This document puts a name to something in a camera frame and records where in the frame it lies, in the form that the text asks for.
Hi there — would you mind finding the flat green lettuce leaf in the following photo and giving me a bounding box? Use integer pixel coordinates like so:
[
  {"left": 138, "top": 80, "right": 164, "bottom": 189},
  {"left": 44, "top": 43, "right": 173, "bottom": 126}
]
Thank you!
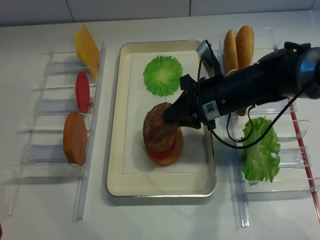
[{"left": 143, "top": 55, "right": 183, "bottom": 97}]

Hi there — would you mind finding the black cable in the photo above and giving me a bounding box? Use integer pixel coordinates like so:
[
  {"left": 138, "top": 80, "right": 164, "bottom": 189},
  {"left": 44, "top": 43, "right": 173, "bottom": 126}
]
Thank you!
[{"left": 197, "top": 57, "right": 320, "bottom": 150}]

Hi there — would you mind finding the clear acrylic right rack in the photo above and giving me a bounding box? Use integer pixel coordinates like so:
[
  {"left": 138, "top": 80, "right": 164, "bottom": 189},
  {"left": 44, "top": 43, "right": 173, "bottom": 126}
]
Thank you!
[{"left": 217, "top": 26, "right": 320, "bottom": 229}]

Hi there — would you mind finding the bottom bun on tray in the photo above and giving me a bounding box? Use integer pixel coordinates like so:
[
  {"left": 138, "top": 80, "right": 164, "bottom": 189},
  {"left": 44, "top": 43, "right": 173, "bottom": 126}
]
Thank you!
[{"left": 147, "top": 127, "right": 184, "bottom": 166}]

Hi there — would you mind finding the brown meat patty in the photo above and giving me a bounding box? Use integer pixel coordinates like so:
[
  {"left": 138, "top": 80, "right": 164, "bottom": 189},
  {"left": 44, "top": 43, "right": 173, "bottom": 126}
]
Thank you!
[
  {"left": 236, "top": 107, "right": 247, "bottom": 117},
  {"left": 142, "top": 102, "right": 179, "bottom": 152}
]

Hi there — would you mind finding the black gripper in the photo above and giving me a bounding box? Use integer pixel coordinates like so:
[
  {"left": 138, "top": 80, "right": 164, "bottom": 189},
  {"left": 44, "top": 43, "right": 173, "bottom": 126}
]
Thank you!
[{"left": 163, "top": 74, "right": 227, "bottom": 129}]

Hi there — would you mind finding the upright green lettuce leaf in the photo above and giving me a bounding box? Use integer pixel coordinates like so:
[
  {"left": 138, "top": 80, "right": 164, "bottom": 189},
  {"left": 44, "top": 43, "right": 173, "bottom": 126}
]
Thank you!
[{"left": 241, "top": 117, "right": 281, "bottom": 182}]

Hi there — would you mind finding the upright orange bun slice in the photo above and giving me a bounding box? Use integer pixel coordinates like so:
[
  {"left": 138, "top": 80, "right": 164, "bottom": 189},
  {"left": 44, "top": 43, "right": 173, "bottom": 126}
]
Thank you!
[{"left": 63, "top": 112, "right": 88, "bottom": 167}]

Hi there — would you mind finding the upright red tomato slice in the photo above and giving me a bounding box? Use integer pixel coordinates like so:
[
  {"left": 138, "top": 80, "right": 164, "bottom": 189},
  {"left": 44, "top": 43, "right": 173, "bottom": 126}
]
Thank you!
[{"left": 75, "top": 71, "right": 90, "bottom": 113}]

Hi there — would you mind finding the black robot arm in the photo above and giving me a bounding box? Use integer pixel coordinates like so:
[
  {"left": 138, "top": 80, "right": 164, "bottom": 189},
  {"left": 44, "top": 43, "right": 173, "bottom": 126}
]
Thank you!
[{"left": 163, "top": 42, "right": 320, "bottom": 129}]

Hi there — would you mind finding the clear acrylic rack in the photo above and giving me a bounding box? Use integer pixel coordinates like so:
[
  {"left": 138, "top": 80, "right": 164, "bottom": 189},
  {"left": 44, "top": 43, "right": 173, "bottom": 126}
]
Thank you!
[
  {"left": 8, "top": 45, "right": 106, "bottom": 222},
  {"left": 217, "top": 26, "right": 320, "bottom": 229}
]

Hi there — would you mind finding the yellow cheese slice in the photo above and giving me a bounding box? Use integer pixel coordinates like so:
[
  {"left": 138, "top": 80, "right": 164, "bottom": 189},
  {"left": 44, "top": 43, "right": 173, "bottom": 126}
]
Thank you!
[
  {"left": 74, "top": 30, "right": 81, "bottom": 60},
  {"left": 78, "top": 24, "right": 100, "bottom": 78}
]

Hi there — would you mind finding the tomato slice on tray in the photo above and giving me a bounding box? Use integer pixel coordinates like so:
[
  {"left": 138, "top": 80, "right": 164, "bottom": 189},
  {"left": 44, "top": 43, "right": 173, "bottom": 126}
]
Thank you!
[{"left": 146, "top": 136, "right": 178, "bottom": 160}]

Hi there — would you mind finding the clear acrylic left rack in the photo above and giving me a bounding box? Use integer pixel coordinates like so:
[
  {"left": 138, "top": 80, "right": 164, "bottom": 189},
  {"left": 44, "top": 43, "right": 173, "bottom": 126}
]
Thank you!
[{"left": 8, "top": 45, "right": 106, "bottom": 222}]

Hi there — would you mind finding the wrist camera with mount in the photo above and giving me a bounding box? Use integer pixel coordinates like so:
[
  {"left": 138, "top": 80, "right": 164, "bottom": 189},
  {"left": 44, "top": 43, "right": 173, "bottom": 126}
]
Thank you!
[{"left": 196, "top": 40, "right": 222, "bottom": 77}]

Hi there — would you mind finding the cream metal tray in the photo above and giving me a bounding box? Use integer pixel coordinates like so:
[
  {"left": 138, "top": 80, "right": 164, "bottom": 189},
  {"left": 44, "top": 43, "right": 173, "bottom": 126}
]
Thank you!
[{"left": 106, "top": 40, "right": 217, "bottom": 198}]

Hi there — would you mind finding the sesame bun half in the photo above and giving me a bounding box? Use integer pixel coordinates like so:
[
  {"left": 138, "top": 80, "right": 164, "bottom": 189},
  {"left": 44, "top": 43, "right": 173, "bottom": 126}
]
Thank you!
[{"left": 223, "top": 29, "right": 239, "bottom": 74}]

